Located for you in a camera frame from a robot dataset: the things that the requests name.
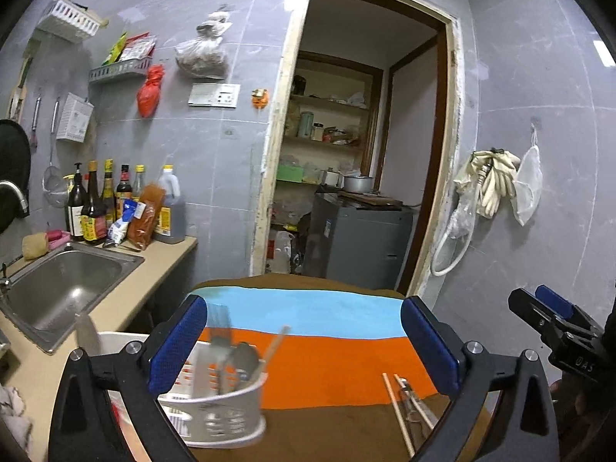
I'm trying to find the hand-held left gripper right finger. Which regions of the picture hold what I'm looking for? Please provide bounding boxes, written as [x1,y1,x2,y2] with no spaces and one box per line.
[400,295,561,462]

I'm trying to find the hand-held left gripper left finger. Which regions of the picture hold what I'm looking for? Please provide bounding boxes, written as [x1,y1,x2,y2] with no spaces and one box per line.
[47,295,208,462]

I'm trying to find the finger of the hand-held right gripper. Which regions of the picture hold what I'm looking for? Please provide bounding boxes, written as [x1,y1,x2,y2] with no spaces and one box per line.
[509,288,561,347]
[534,285,585,328]

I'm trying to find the metal fork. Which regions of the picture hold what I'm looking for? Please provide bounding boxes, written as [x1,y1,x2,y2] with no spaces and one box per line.
[206,304,234,395]

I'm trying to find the metal spoon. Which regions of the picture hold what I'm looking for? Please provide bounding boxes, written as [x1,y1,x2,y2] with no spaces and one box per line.
[226,343,261,390]

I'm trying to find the metal table knife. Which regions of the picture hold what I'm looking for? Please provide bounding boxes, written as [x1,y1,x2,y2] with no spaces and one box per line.
[74,313,102,354]

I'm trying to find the white plastic utensil holder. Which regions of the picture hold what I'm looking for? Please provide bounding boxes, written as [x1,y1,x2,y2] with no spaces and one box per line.
[99,331,268,448]

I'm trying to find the wooden chopstick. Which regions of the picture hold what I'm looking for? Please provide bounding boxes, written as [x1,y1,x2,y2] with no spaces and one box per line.
[382,373,415,458]
[393,374,438,429]
[262,326,290,363]

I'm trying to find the person's right hand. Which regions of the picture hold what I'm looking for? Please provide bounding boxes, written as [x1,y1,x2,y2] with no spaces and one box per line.
[550,378,616,448]

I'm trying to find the dark metal kitchen tool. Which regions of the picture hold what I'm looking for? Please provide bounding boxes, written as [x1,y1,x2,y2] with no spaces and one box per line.
[399,380,434,444]

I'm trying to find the beige kitchen counter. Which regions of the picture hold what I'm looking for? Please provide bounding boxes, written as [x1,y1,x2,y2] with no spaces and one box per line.
[0,236,198,462]

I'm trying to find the striped blue orange brown blanket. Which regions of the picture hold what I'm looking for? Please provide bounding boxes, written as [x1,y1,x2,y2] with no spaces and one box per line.
[110,273,496,462]

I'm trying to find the white mesh bag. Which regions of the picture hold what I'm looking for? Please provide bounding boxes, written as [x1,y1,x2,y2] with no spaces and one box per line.
[512,144,544,226]

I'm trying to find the clear plastic bag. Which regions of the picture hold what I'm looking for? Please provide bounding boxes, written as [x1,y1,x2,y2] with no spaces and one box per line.
[447,187,477,241]

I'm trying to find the orange spice bag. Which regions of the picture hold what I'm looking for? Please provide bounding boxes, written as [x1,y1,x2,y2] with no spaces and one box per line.
[126,183,165,251]

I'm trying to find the blue white packet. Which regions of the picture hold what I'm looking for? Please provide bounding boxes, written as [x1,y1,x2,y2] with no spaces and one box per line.
[107,199,147,244]

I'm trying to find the stainless steel sink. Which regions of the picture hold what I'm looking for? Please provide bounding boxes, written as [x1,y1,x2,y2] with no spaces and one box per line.
[0,241,145,354]

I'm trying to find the grey washing machine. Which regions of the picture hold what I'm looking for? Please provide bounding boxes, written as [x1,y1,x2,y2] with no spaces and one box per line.
[304,193,415,292]

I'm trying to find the cream rubber gloves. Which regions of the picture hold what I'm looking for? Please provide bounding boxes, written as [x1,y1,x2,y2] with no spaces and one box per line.
[453,150,521,217]

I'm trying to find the large oil jug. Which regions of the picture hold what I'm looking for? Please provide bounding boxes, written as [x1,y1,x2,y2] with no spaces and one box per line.
[154,165,186,244]

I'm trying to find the white plastic jug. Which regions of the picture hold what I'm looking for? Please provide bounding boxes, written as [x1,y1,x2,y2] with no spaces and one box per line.
[267,230,295,273]

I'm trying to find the dark sauce bottle yellow label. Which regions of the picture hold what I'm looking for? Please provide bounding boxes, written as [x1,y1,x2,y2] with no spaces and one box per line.
[82,161,107,245]

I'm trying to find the dark sauce bottle red label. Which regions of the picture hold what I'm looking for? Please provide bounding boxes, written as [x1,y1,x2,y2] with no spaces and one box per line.
[115,164,133,217]

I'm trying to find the dark pump bottle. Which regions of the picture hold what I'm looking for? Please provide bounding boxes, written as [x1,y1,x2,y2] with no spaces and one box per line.
[66,162,88,242]

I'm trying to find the yellow cap sauce bottle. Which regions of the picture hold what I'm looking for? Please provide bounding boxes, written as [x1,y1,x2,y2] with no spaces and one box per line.
[101,159,117,227]

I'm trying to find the yellow sponge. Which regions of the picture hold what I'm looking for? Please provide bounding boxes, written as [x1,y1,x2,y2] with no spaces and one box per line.
[22,233,49,259]

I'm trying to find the metal pot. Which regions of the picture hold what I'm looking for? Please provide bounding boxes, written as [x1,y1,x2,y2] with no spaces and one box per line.
[343,174,375,193]

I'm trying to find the crumpled white rag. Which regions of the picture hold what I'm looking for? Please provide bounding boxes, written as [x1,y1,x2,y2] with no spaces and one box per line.
[0,385,33,462]

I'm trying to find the metal strainer ladle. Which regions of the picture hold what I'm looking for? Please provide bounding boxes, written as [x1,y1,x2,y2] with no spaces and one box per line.
[42,97,70,208]

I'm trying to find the chrome faucet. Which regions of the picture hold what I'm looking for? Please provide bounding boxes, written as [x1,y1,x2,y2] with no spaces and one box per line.
[0,180,30,218]

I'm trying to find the black frying pan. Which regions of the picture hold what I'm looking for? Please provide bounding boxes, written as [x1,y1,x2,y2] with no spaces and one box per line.
[0,119,32,234]

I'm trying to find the red plastic bag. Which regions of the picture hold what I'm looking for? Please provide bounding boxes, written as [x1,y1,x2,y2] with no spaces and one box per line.
[137,64,165,117]

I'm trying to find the wooden pantry shelf unit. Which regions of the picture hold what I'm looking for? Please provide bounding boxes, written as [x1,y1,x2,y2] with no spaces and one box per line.
[281,53,386,188]

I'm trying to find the clear bag of dried goods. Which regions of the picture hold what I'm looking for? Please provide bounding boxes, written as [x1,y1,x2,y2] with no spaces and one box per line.
[174,7,231,79]

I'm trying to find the hanging wooden board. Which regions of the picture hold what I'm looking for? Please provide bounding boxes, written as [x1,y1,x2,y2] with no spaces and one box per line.
[10,55,34,121]

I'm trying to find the red seasoning packets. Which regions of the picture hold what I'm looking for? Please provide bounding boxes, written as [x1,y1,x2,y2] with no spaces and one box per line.
[118,33,157,62]

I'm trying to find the green yellow seasoning packet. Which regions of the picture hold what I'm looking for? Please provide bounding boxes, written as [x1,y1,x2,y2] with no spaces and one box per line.
[102,32,130,65]

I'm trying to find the white hose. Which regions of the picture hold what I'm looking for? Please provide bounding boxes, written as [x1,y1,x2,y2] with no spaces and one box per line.
[430,187,477,277]

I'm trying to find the worn door frame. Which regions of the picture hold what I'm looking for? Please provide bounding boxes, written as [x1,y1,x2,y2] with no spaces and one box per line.
[250,0,463,299]

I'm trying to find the grey wall shelf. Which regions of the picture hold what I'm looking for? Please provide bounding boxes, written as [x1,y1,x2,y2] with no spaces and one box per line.
[89,60,152,84]

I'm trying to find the white plastic wall basket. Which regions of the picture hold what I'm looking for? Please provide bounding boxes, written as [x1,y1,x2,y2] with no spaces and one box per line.
[36,0,109,43]

